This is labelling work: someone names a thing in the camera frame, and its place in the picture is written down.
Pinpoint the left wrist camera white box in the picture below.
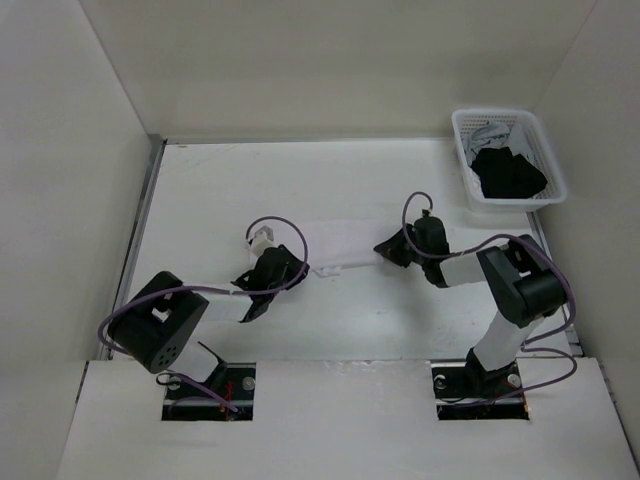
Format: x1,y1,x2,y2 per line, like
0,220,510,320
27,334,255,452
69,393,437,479
247,226,275,257

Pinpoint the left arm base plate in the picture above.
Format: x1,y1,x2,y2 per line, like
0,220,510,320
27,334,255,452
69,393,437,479
156,363,257,422

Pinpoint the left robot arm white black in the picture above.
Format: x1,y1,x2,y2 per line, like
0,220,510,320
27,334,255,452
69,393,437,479
98,244,309,399

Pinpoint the white plastic mesh basket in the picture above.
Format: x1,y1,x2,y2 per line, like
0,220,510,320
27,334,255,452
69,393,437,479
451,108,568,212

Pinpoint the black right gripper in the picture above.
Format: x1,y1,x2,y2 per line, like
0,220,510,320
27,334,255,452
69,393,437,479
374,223,429,268

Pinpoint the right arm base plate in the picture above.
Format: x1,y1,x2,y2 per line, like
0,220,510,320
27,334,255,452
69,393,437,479
431,362,529,421

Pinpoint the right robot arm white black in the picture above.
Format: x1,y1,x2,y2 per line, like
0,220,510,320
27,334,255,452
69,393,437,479
373,212,576,401

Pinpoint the black tank top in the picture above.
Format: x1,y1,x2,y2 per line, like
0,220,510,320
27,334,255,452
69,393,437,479
471,148,548,199

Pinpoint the grey white tank top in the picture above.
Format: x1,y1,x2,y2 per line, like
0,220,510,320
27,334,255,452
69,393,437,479
463,121,534,167

